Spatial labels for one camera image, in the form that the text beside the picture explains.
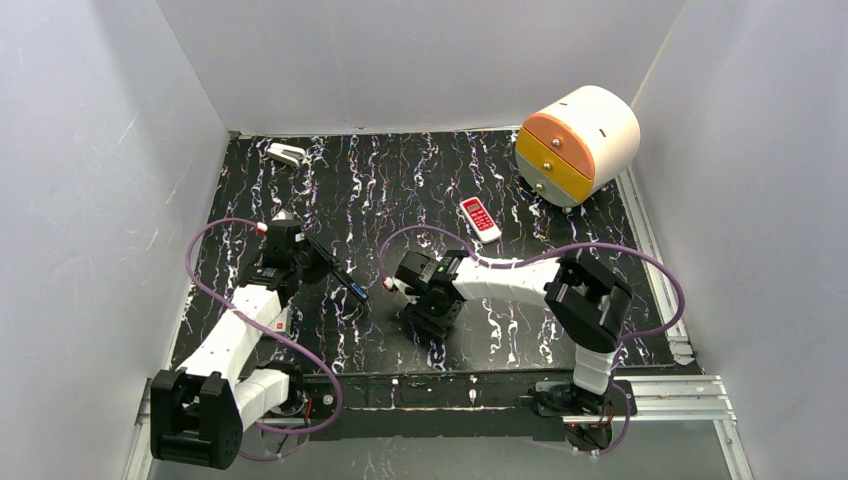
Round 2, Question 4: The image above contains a blue battery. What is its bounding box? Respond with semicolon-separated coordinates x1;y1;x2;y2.
350;283;368;302

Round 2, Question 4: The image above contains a white remote control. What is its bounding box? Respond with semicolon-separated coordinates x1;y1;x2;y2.
459;197;502;244

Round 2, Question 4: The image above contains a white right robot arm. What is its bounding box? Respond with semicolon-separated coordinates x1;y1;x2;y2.
382;249;633;414

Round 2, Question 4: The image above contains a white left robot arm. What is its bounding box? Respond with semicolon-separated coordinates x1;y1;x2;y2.
150;216;368;470

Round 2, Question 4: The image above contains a white battery box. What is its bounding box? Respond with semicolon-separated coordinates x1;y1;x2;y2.
269;308;292;334

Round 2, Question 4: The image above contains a round orange drawer cabinet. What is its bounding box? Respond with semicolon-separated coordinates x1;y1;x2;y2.
515;85;641;209

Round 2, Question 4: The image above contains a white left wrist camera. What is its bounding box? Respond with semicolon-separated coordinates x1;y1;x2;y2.
255;209;294;234

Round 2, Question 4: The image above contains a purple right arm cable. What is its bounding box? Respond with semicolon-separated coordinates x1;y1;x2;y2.
377;225;688;456

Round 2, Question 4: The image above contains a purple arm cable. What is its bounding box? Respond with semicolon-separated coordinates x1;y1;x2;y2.
377;225;688;456
184;217;344;463

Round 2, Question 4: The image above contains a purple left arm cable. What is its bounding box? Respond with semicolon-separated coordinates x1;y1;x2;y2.
184;217;344;463

